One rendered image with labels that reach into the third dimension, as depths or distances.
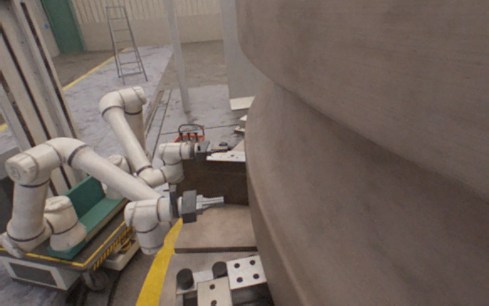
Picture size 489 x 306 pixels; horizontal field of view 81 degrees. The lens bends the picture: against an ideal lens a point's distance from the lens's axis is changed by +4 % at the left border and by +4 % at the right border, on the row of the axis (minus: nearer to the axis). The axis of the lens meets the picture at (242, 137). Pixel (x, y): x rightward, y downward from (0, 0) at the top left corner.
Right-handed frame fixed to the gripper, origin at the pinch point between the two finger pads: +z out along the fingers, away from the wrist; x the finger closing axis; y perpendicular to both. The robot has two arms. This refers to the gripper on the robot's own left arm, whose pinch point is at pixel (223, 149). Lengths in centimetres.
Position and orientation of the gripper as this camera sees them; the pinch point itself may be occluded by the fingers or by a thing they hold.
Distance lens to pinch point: 145.2
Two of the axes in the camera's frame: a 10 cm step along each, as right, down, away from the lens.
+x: 0.6, -4.4, 9.0
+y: -0.7, -9.0, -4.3
